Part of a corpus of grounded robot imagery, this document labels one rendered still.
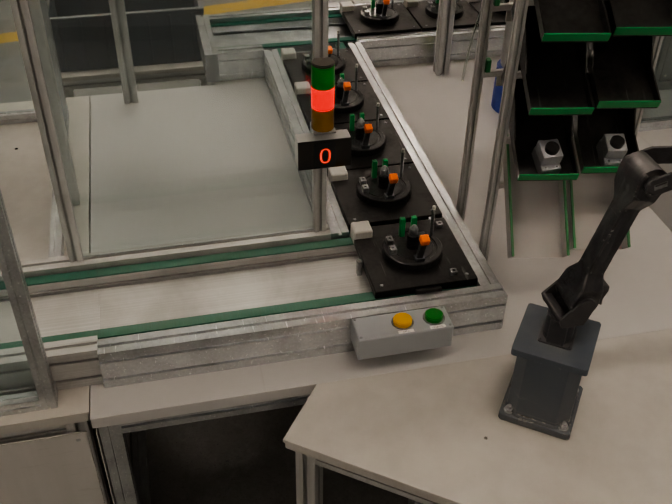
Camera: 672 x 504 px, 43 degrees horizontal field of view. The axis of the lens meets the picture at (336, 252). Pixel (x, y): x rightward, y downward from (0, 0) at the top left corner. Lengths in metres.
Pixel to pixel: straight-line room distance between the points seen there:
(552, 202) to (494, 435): 0.58
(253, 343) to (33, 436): 0.49
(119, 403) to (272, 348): 0.34
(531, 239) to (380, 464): 0.65
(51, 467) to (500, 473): 0.94
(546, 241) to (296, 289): 0.59
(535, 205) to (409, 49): 1.20
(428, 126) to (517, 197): 0.77
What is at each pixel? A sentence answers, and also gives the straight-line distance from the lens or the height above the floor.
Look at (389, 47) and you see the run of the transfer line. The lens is 3.05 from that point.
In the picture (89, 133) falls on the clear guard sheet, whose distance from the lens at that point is 1.87.
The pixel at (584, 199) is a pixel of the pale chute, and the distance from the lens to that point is 2.08.
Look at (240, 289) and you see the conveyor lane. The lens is 1.97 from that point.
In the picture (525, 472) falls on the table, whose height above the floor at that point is 0.86.
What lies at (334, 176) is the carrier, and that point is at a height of 0.98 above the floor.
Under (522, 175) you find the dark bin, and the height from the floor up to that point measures 1.21.
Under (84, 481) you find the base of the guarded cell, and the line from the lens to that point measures 2.01.
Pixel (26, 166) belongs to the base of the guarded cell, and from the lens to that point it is 2.63.
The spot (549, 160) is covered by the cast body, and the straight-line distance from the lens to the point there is 1.87.
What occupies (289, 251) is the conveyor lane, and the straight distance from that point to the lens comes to 2.03.
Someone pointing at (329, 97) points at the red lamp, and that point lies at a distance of 1.83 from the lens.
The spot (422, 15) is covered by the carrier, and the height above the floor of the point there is 0.97.
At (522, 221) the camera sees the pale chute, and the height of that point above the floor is 1.05.
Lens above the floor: 2.20
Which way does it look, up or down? 38 degrees down
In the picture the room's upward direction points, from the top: 1 degrees clockwise
